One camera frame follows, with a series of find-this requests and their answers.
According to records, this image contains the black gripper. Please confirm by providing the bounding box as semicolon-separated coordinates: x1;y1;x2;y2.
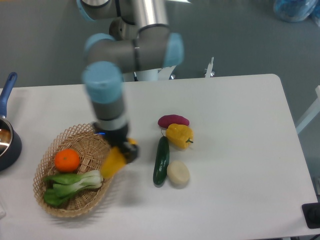
93;122;140;164

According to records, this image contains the yellow mango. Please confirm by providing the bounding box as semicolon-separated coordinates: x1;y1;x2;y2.
100;147;127;179

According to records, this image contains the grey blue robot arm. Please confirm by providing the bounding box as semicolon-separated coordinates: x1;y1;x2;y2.
76;0;184;164

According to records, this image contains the green cucumber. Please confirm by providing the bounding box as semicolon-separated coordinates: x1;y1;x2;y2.
153;136;170;186

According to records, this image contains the purple sweet potato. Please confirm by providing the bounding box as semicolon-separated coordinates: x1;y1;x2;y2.
157;114;190;129

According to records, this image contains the yellow bell pepper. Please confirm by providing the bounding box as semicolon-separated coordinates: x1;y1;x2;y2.
165;123;194;150

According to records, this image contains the beige potato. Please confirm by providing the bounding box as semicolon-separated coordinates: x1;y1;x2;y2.
167;160;190;185

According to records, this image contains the orange tangerine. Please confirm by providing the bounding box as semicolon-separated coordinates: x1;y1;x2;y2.
54;148;80;173

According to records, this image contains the green bok choy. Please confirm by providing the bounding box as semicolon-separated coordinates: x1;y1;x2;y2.
43;170;104;207

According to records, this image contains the black device at edge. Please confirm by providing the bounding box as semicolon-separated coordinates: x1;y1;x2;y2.
301;202;320;229

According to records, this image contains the blue plastic bag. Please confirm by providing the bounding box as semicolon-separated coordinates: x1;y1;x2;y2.
273;0;320;23

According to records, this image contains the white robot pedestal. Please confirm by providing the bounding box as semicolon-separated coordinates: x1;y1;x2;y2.
122;56;215;82

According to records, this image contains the blue handled saucepan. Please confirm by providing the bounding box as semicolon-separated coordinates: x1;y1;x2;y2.
0;72;22;171

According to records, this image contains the white frame at right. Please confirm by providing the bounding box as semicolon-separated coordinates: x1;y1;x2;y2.
295;85;320;135

